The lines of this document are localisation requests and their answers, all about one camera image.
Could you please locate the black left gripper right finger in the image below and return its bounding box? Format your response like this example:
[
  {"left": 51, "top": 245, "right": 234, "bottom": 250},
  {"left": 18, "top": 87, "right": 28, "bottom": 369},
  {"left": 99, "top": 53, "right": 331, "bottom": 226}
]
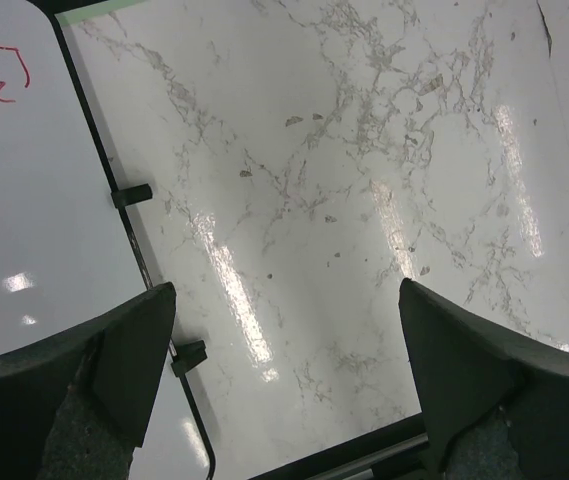
[{"left": 399, "top": 279, "right": 569, "bottom": 479}]

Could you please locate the black board clip lower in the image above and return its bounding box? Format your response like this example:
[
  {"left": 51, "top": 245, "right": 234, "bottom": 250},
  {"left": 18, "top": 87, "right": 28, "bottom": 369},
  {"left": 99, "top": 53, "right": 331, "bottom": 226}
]
[{"left": 170, "top": 340, "right": 208, "bottom": 378}]

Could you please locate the black board clip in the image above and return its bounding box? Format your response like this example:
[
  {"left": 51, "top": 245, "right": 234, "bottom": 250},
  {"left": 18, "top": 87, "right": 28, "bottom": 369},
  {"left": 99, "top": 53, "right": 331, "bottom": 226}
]
[
  {"left": 170, "top": 340, "right": 208, "bottom": 378},
  {"left": 111, "top": 183, "right": 153, "bottom": 209}
]

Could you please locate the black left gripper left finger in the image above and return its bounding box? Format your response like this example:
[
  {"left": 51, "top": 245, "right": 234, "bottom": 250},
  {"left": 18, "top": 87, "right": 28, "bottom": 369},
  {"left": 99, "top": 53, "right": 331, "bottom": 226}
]
[{"left": 0, "top": 282, "right": 176, "bottom": 479}]

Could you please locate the white dry-erase board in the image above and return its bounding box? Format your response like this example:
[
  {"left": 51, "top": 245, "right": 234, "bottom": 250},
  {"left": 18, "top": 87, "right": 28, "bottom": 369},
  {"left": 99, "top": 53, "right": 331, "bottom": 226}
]
[{"left": 0, "top": 1, "right": 214, "bottom": 479}]

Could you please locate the black board clip upper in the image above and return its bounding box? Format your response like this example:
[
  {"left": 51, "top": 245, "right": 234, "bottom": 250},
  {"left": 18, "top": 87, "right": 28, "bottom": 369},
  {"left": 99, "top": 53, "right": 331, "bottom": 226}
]
[{"left": 111, "top": 183, "right": 153, "bottom": 209}]

